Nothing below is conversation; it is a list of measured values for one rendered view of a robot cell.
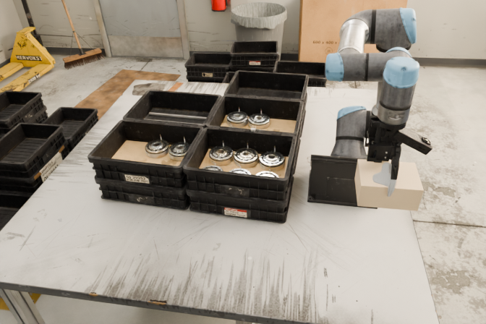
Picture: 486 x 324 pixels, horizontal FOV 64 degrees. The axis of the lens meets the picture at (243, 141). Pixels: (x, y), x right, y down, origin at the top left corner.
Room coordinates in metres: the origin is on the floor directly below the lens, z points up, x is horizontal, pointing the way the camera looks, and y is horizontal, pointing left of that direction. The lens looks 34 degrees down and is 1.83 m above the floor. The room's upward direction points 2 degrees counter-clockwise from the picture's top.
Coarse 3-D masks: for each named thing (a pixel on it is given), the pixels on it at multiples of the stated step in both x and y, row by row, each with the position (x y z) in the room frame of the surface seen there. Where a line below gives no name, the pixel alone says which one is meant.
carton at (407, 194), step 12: (360, 168) 0.87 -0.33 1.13; (372, 168) 0.87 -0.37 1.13; (408, 168) 0.86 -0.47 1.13; (360, 180) 0.82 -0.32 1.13; (372, 180) 0.82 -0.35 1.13; (396, 180) 0.81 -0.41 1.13; (408, 180) 0.81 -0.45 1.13; (420, 180) 0.81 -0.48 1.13; (360, 192) 0.80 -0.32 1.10; (372, 192) 0.79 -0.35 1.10; (384, 192) 0.79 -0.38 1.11; (396, 192) 0.78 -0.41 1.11; (408, 192) 0.78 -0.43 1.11; (420, 192) 0.77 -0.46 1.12; (360, 204) 0.80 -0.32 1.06; (372, 204) 0.79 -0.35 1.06; (384, 204) 0.79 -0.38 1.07; (396, 204) 0.78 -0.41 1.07; (408, 204) 0.77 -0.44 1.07
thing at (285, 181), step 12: (204, 132) 1.40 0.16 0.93; (240, 132) 1.40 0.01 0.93; (252, 132) 1.38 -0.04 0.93; (264, 132) 1.38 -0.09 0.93; (192, 168) 1.16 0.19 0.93; (288, 168) 1.15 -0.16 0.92; (240, 180) 1.10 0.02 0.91; (252, 180) 1.09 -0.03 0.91; (264, 180) 1.08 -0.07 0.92; (276, 180) 1.07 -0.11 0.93; (288, 180) 1.08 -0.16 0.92
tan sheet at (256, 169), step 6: (258, 156) 1.35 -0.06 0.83; (204, 162) 1.32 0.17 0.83; (210, 162) 1.32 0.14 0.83; (258, 162) 1.31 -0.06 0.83; (222, 168) 1.28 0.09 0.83; (228, 168) 1.28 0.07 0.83; (234, 168) 1.28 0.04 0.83; (252, 168) 1.27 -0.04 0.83; (258, 168) 1.27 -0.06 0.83; (282, 168) 1.26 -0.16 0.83; (282, 174) 1.22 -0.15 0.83
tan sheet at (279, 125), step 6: (270, 120) 1.64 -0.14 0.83; (276, 120) 1.64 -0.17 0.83; (282, 120) 1.64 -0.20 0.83; (288, 120) 1.63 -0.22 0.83; (222, 126) 1.61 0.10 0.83; (228, 126) 1.60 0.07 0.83; (246, 126) 1.60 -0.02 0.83; (270, 126) 1.59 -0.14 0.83; (276, 126) 1.59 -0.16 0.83; (282, 126) 1.58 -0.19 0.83; (288, 126) 1.58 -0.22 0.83; (294, 126) 1.58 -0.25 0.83
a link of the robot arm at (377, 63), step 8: (392, 48) 0.99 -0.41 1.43; (400, 48) 0.98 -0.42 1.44; (376, 56) 0.95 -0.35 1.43; (384, 56) 0.94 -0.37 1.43; (392, 56) 0.93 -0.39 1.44; (408, 56) 0.93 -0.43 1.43; (368, 64) 0.94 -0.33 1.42; (376, 64) 0.93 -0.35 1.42; (384, 64) 0.92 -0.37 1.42; (368, 72) 0.93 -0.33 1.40; (376, 72) 0.92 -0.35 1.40; (368, 80) 0.94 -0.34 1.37; (376, 80) 0.93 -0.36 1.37
